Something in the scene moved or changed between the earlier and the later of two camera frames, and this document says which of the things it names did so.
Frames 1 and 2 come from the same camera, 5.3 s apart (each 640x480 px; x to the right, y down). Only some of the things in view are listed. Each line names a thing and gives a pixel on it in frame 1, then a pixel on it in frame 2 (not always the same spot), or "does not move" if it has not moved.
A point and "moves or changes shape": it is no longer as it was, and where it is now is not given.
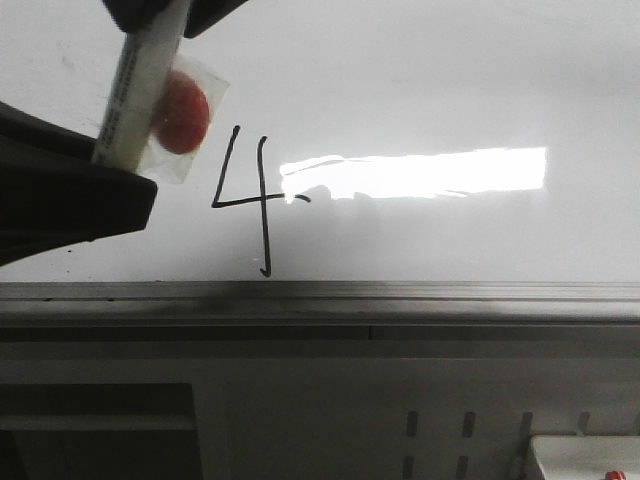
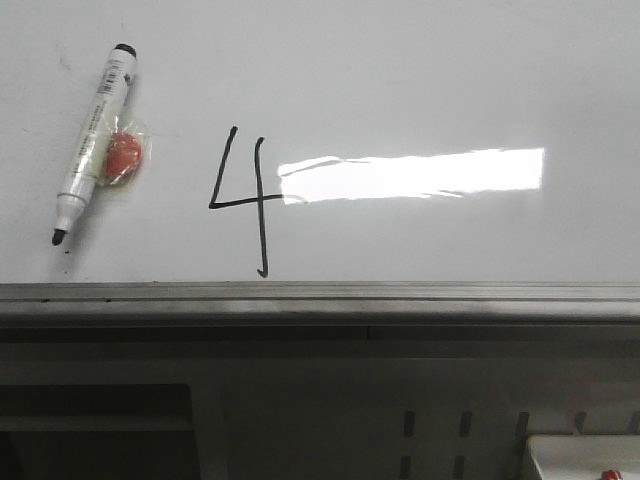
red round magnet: x=182 y=113 to x=123 y=157
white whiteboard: x=366 y=141 does not move
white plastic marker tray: x=587 y=456 does not move
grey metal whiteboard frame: x=319 y=312 does not move
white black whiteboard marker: x=142 y=68 moves or changes shape
